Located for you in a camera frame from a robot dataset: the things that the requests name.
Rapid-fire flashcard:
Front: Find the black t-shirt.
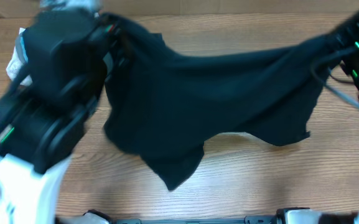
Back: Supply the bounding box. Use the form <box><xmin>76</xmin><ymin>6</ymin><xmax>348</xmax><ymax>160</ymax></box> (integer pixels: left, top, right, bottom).
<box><xmin>104</xmin><ymin>17</ymin><xmax>333</xmax><ymax>190</ymax></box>

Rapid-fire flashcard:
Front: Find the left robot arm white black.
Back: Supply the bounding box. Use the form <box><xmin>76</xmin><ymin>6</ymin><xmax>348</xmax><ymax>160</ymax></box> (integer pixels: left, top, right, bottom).
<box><xmin>0</xmin><ymin>9</ymin><xmax>119</xmax><ymax>223</ymax></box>

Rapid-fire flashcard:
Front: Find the folded light blue shirt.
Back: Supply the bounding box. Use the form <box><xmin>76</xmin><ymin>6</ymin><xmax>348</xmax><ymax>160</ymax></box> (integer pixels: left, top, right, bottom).
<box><xmin>19</xmin><ymin>38</ymin><xmax>28</xmax><ymax>63</ymax></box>

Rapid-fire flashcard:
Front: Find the folded grey shirt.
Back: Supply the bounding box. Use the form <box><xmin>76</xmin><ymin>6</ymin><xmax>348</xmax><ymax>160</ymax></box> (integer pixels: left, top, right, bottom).
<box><xmin>15</xmin><ymin>34</ymin><xmax>23</xmax><ymax>63</ymax></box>

